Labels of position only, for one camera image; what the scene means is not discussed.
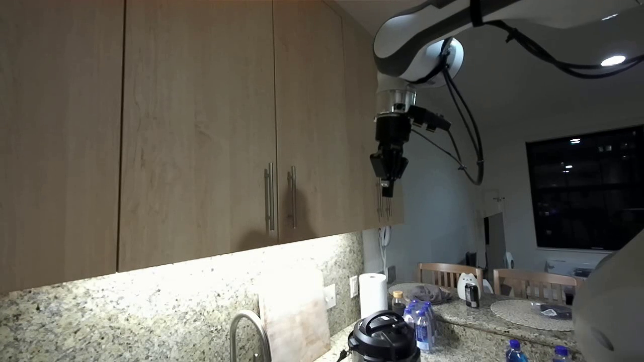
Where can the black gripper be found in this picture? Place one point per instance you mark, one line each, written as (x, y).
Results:
(390, 162)

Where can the wooden cabinet door with handle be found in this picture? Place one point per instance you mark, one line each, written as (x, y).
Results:
(325, 108)

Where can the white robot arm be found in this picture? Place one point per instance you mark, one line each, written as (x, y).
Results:
(420, 46)

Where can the wooden upper cabinet door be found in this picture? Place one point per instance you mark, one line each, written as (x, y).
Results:
(199, 130)

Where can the far left wooden cabinet door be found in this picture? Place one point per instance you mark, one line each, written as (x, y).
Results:
(61, 73)

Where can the white paper towel roll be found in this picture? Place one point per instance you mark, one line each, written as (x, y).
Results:
(373, 295)

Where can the wooden chair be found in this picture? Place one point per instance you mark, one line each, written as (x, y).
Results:
(534, 284)
(447, 274)

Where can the white kettle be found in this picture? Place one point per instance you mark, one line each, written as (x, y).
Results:
(468, 288)

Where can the blue water bottle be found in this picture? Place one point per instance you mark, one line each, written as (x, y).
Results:
(420, 316)

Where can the wooden cutting board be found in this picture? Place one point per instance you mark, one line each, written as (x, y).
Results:
(295, 315)

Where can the black pressure cooker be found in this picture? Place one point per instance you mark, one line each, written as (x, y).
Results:
(382, 336)

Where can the dark window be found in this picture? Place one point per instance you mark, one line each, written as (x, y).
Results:
(588, 189)

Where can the chrome kitchen faucet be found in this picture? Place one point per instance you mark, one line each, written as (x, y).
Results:
(249, 328)

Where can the blue cap bottle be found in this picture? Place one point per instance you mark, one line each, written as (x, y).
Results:
(514, 353)

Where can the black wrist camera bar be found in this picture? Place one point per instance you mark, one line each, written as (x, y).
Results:
(427, 120)

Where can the white wall outlet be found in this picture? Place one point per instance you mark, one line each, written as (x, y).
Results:
(353, 286)

